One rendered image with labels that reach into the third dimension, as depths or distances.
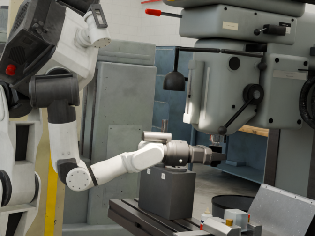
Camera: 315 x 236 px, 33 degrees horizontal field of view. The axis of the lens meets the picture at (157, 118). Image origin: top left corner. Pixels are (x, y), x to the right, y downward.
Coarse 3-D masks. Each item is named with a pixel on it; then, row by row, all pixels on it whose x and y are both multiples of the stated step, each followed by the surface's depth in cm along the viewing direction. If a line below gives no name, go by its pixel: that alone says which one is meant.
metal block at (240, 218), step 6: (228, 210) 173; (234, 210) 174; (240, 210) 175; (228, 216) 172; (234, 216) 170; (240, 216) 170; (246, 216) 171; (234, 222) 170; (240, 222) 170; (246, 222) 172; (246, 228) 172
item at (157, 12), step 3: (147, 9) 176; (150, 9) 177; (153, 9) 177; (156, 9) 178; (159, 9) 179; (147, 12) 176; (150, 12) 176; (153, 12) 177; (156, 12) 177; (159, 12) 178; (162, 12) 179; (165, 12) 180; (156, 15) 178; (159, 15) 178; (165, 15) 180; (168, 15) 180; (171, 15) 181; (174, 15) 181; (177, 15) 182; (180, 15) 183
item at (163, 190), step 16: (144, 176) 221; (160, 176) 212; (176, 176) 207; (192, 176) 212; (144, 192) 221; (160, 192) 212; (176, 192) 208; (192, 192) 213; (144, 208) 221; (160, 208) 212; (176, 208) 209; (192, 208) 214
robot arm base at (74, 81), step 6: (36, 78) 168; (42, 78) 168; (48, 78) 169; (72, 78) 165; (30, 84) 162; (72, 84) 163; (30, 90) 161; (72, 90) 163; (78, 90) 163; (30, 96) 162; (72, 96) 163; (78, 96) 164; (30, 102) 163; (36, 102) 162; (78, 102) 165; (36, 108) 164
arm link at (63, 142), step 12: (60, 132) 165; (72, 132) 167; (60, 144) 166; (72, 144) 167; (60, 156) 167; (72, 156) 168; (60, 168) 167; (72, 168) 168; (84, 168) 169; (60, 180) 167; (72, 180) 167; (84, 180) 168
